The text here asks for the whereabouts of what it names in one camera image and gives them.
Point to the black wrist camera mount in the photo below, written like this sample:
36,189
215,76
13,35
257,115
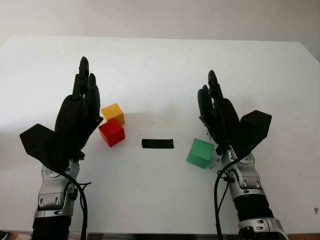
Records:
255,130
37,142

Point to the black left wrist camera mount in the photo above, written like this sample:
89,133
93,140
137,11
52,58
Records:
37,142

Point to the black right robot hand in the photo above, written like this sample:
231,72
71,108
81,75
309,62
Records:
225,117

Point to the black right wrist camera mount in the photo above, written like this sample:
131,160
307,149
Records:
255,130

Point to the black tape strip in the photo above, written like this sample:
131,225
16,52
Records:
157,144

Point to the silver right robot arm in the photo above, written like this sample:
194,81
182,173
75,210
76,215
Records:
250,185

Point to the red cube block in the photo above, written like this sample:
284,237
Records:
112,133

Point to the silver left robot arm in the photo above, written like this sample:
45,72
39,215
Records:
50,197

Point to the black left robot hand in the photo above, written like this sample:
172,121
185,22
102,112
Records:
72,120

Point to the green cube block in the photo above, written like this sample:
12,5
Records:
200,152

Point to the yellow cube block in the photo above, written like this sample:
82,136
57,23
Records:
113,112

